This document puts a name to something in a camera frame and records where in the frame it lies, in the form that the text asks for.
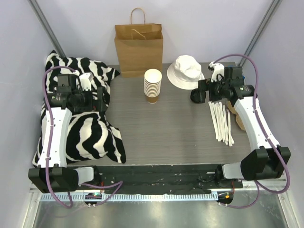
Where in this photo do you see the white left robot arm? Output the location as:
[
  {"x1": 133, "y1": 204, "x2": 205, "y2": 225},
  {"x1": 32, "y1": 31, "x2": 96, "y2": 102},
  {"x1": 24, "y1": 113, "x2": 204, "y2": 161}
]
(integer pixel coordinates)
[{"x1": 28, "y1": 73, "x2": 107, "y2": 193}]

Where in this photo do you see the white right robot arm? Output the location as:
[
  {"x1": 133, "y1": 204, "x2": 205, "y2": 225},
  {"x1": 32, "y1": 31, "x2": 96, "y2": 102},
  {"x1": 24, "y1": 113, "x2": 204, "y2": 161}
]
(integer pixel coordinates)
[{"x1": 196, "y1": 62, "x2": 291, "y2": 188}]

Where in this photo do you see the stack of black lids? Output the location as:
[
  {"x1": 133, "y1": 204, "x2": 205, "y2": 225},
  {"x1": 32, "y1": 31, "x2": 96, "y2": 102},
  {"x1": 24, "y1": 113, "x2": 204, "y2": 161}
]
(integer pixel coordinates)
[{"x1": 190, "y1": 88, "x2": 202, "y2": 104}]

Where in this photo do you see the white bucket hat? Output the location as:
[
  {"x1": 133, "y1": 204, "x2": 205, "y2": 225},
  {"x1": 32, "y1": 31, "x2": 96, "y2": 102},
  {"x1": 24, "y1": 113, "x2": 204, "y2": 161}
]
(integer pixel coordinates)
[{"x1": 167, "y1": 55, "x2": 205, "y2": 90}]

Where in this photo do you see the zebra print pillow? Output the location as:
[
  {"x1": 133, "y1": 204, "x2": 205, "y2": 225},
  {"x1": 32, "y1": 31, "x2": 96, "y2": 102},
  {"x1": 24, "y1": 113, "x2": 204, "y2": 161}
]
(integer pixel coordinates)
[{"x1": 45, "y1": 50, "x2": 126, "y2": 164}]

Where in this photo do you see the stack of cardboard cup carriers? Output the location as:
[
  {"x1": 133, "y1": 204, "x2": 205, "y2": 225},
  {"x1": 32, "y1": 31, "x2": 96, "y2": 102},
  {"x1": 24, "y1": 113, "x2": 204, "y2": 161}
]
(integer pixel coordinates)
[{"x1": 226, "y1": 101, "x2": 245, "y2": 131}]

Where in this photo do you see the white wrapped straws bundle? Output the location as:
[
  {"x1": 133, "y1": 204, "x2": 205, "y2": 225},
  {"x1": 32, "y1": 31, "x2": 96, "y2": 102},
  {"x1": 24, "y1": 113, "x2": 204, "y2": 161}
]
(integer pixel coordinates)
[{"x1": 208, "y1": 101, "x2": 235, "y2": 147}]

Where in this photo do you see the stack of paper cups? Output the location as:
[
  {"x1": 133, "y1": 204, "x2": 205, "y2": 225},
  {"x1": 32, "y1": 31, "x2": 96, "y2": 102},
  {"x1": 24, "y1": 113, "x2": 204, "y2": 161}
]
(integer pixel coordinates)
[{"x1": 144, "y1": 69, "x2": 162, "y2": 104}]

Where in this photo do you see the brown paper bag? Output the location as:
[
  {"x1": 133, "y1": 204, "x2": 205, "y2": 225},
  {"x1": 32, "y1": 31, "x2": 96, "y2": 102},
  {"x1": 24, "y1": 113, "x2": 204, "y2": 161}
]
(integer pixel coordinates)
[{"x1": 114, "y1": 8, "x2": 163, "y2": 78}]

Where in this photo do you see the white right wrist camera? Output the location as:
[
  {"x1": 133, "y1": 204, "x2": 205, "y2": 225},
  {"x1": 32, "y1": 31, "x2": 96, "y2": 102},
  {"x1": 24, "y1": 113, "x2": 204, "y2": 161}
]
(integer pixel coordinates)
[{"x1": 208, "y1": 61, "x2": 225, "y2": 82}]

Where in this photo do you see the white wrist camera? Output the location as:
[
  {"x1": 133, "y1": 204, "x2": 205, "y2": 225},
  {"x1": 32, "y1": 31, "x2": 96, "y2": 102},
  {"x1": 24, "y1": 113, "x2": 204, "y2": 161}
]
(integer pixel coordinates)
[
  {"x1": 79, "y1": 73, "x2": 94, "y2": 91},
  {"x1": 208, "y1": 61, "x2": 225, "y2": 82}
]

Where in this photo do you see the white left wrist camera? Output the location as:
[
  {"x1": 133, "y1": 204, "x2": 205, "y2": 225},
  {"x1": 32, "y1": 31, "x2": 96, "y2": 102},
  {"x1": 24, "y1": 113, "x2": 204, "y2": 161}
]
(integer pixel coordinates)
[{"x1": 79, "y1": 73, "x2": 94, "y2": 91}]

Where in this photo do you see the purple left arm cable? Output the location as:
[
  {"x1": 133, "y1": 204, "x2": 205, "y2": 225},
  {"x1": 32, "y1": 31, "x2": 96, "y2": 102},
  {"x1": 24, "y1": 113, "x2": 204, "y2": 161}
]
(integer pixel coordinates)
[{"x1": 42, "y1": 66, "x2": 124, "y2": 209}]

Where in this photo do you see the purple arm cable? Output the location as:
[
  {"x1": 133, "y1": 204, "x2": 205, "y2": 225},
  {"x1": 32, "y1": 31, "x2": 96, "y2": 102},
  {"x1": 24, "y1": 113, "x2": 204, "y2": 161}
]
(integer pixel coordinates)
[
  {"x1": 42, "y1": 66, "x2": 124, "y2": 209},
  {"x1": 212, "y1": 54, "x2": 291, "y2": 209}
]

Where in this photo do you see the white slotted cable duct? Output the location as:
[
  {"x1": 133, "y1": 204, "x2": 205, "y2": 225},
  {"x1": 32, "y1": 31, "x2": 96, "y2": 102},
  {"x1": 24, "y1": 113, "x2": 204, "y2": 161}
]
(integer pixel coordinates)
[{"x1": 39, "y1": 191, "x2": 219, "y2": 202}]

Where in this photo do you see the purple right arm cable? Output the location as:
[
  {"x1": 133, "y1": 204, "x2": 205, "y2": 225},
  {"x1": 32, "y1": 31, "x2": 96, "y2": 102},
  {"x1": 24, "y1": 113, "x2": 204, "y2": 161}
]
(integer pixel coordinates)
[{"x1": 212, "y1": 54, "x2": 291, "y2": 209}]

